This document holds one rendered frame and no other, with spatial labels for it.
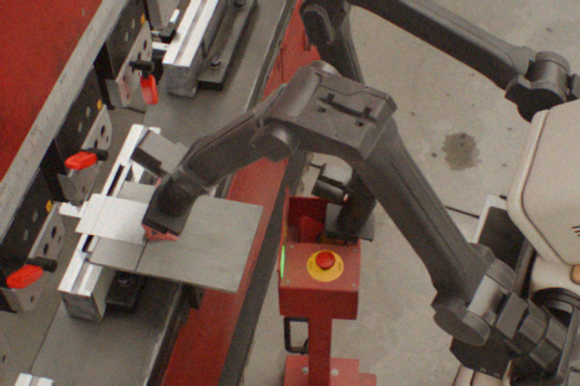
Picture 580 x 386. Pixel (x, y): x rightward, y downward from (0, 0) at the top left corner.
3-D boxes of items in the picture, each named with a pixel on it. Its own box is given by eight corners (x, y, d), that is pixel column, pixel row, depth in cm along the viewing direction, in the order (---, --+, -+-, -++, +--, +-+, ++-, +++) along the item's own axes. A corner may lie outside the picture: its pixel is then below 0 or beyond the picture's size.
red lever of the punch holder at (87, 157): (82, 160, 122) (109, 149, 131) (55, 155, 123) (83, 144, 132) (81, 172, 123) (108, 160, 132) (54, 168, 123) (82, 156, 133)
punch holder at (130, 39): (125, 114, 147) (108, 42, 134) (78, 106, 148) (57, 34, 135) (154, 53, 156) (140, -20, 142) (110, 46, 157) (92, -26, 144)
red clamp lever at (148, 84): (158, 107, 151) (150, 67, 143) (136, 103, 151) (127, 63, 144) (161, 100, 152) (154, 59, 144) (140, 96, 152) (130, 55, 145)
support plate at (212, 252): (236, 294, 147) (236, 291, 146) (90, 265, 151) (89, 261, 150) (264, 209, 157) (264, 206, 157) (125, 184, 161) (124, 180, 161)
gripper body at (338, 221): (324, 207, 181) (334, 188, 175) (372, 217, 183) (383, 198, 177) (323, 234, 178) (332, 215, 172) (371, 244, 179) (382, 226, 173)
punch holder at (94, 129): (81, 208, 135) (56, 139, 122) (31, 198, 136) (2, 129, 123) (114, 136, 144) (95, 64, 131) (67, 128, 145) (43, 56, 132)
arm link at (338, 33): (326, 8, 137) (344, -27, 144) (293, 11, 139) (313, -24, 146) (385, 207, 164) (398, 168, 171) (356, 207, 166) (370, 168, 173)
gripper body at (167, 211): (142, 222, 144) (156, 202, 138) (162, 173, 149) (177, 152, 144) (178, 238, 145) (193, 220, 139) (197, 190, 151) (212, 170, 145)
